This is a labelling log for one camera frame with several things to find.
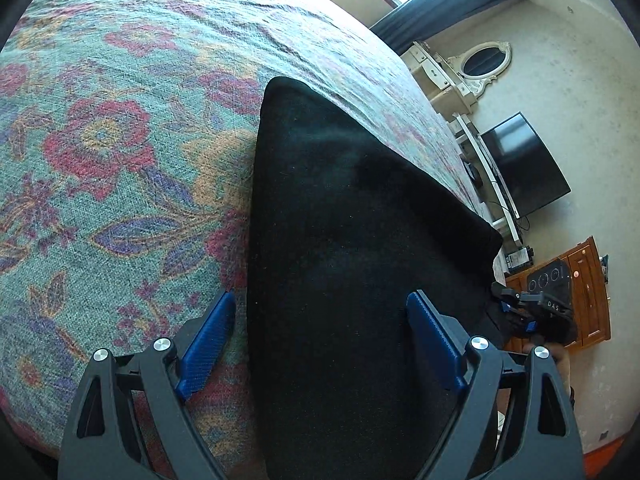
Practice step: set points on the white oval mirror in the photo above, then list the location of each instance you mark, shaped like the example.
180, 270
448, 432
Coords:
482, 65

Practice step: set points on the dark blue curtain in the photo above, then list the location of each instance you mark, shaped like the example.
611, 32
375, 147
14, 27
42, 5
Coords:
417, 20

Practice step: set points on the wooden cabinet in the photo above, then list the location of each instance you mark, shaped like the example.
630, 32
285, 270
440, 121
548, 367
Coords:
581, 268

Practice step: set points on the floral bedspread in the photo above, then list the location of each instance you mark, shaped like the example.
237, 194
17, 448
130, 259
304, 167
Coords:
128, 140

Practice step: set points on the white tv stand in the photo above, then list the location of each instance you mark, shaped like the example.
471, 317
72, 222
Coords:
506, 223

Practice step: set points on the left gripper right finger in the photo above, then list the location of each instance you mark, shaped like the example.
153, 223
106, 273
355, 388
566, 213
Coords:
513, 418

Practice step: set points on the white dresser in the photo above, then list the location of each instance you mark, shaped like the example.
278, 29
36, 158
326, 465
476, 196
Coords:
448, 94

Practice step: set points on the black pants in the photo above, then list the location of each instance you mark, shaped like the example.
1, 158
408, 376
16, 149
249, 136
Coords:
342, 231

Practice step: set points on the black flat television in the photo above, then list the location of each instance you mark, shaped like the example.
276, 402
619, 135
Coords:
525, 166

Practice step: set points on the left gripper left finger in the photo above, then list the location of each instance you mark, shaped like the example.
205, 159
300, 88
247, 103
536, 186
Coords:
102, 437

